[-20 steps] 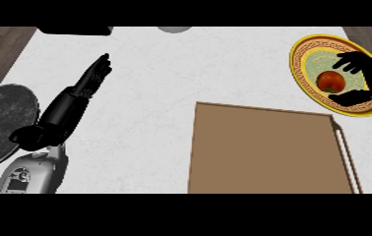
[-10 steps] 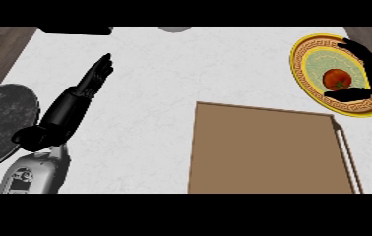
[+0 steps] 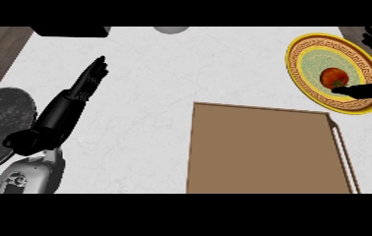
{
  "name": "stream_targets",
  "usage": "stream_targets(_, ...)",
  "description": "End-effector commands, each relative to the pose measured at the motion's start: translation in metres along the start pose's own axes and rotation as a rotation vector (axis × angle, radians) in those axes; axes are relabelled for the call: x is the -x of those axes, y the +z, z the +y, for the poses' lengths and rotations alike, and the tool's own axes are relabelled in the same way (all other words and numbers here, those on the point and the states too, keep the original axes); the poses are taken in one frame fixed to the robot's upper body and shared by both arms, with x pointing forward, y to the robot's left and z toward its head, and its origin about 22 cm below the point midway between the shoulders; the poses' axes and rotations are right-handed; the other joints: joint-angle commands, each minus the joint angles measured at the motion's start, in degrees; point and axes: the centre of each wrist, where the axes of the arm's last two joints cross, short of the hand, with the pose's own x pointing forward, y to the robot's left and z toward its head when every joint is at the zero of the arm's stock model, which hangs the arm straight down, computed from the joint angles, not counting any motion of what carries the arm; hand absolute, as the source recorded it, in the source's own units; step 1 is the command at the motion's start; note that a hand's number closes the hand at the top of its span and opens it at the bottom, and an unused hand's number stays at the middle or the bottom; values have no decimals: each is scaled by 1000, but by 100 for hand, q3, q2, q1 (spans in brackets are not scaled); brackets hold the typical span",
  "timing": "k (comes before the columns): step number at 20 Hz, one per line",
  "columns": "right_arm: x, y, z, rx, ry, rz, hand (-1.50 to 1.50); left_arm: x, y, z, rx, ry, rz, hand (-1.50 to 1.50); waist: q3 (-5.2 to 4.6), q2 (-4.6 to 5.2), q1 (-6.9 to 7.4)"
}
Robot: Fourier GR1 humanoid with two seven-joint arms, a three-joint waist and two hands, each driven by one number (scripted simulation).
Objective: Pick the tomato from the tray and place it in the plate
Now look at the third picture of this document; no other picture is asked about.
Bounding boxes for brown rectangular tray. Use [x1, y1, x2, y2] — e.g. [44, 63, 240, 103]
[184, 101, 361, 195]

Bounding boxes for dark grey round pan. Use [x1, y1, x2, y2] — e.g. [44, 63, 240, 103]
[0, 87, 39, 165]

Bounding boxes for dark wooden panel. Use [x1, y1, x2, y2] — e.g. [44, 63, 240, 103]
[0, 26, 35, 82]

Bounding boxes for yellow patterned plate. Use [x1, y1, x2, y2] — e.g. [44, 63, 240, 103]
[284, 32, 372, 116]

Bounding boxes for grey round object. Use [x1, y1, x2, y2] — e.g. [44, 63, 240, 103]
[152, 26, 190, 35]

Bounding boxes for red tomato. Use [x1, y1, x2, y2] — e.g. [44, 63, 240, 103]
[320, 67, 349, 89]

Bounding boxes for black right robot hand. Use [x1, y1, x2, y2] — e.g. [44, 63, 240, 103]
[329, 83, 372, 100]

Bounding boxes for black appliance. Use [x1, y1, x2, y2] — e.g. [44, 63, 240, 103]
[29, 26, 112, 38]

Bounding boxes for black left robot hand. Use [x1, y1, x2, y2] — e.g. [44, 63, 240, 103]
[1, 55, 110, 156]

